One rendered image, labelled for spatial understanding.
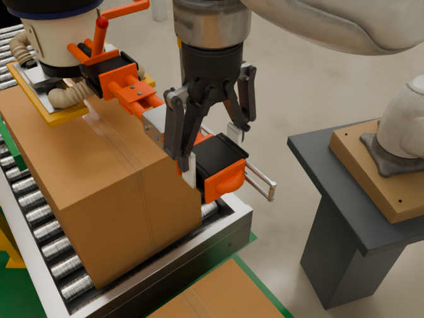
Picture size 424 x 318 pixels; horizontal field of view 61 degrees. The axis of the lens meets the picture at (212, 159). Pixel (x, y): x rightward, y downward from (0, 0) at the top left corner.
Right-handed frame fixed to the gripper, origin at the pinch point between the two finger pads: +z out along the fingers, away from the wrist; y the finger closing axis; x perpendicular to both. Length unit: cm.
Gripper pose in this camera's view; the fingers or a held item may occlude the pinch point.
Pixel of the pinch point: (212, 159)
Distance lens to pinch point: 56.7
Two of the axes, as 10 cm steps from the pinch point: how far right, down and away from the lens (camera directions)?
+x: 6.0, 5.5, -5.7
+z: 0.0, 7.2, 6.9
